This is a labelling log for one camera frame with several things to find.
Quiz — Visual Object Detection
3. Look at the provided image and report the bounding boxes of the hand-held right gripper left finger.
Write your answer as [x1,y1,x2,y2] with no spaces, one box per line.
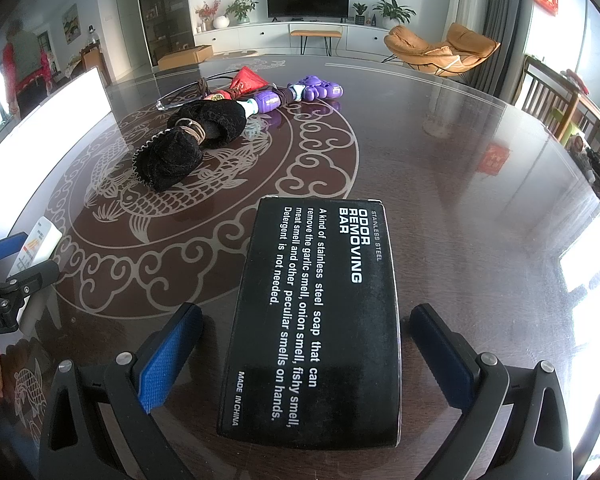
[39,302,204,480]

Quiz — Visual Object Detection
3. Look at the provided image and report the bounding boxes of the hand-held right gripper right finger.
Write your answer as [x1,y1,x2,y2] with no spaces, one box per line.
[409,303,573,480]

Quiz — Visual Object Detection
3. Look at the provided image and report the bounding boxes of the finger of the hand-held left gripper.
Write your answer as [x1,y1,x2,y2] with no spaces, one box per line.
[0,259,61,303]
[0,232,33,281]

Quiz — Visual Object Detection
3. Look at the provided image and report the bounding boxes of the white plastic tube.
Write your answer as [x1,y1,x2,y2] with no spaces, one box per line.
[7,217,63,336]

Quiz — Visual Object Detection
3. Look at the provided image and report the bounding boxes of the black cardboard box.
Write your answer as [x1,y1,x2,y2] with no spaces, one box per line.
[216,196,403,448]

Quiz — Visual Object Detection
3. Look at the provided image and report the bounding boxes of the dark patterned desktop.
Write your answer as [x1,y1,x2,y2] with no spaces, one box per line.
[0,52,600,480]

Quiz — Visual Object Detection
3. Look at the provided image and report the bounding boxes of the clear eyeglasses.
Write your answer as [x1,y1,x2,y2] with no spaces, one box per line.
[156,77,216,111]

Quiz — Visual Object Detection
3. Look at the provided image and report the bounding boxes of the white door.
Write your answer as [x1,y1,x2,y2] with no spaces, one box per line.
[112,0,138,73]

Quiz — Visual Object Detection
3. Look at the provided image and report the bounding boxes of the brown cardboard box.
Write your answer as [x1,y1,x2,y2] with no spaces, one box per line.
[157,45,214,72]

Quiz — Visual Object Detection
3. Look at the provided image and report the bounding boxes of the purple toy figure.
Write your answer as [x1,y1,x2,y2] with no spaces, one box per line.
[242,74,345,116]

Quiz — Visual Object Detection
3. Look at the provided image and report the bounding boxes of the dark wooden chair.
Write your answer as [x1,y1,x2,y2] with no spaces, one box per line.
[515,55,588,143]

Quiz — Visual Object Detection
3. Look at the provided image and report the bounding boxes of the dark glass display cabinet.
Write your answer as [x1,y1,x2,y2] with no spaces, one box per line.
[134,0,196,67]

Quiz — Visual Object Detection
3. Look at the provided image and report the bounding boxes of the red packet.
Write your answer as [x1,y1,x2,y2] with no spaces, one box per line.
[227,66,268,96]

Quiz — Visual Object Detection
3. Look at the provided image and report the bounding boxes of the red flowers in vase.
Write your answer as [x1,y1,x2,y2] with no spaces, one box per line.
[196,2,221,32]

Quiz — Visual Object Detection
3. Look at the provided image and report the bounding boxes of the orange lounge chair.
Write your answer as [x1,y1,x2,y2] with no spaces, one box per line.
[383,22,502,78]

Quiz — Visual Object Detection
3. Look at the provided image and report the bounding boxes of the green potted plant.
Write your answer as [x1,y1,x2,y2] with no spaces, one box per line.
[224,0,259,25]

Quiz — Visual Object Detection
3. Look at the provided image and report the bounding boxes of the white television cabinet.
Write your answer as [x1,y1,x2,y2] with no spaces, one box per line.
[194,21,406,56]

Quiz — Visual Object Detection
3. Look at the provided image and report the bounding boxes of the grey curtain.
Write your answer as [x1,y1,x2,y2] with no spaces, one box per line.
[480,0,537,103]

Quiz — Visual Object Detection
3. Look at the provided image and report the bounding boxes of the wooden bench with metal legs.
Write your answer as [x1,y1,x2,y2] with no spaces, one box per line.
[290,29,343,56]

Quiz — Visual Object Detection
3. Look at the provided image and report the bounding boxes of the large leafy potted plant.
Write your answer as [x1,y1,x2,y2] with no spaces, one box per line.
[372,0,417,31]

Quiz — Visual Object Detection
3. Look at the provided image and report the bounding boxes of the framed wall picture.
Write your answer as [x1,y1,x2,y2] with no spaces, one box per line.
[61,3,79,44]

